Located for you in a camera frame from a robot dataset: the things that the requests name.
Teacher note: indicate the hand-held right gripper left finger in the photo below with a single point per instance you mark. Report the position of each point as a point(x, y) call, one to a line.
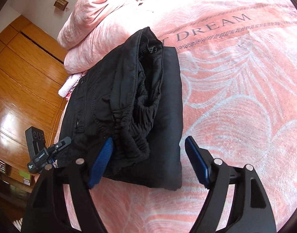
point(101, 160)

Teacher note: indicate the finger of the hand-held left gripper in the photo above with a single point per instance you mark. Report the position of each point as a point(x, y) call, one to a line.
point(52, 162)
point(62, 143)

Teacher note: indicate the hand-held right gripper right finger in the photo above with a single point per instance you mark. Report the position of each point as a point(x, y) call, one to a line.
point(197, 160)

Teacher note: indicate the black pants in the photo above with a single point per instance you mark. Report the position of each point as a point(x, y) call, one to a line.
point(119, 89)

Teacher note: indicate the green box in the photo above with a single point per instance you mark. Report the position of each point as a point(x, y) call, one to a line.
point(23, 176)

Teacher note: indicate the stack of small boxes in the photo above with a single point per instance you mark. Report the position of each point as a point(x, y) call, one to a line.
point(0, 167)

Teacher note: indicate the pink white towel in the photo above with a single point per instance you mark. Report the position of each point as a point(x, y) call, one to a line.
point(68, 87)

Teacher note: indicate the pink printed blanket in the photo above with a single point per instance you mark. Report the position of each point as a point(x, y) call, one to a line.
point(236, 102)

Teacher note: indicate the wooden wardrobe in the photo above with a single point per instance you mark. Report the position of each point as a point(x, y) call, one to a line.
point(22, 77)

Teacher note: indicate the pink fleece quilt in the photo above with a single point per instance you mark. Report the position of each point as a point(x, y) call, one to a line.
point(90, 29)

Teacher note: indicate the wooden wall fixture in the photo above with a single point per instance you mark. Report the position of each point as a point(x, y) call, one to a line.
point(61, 3)

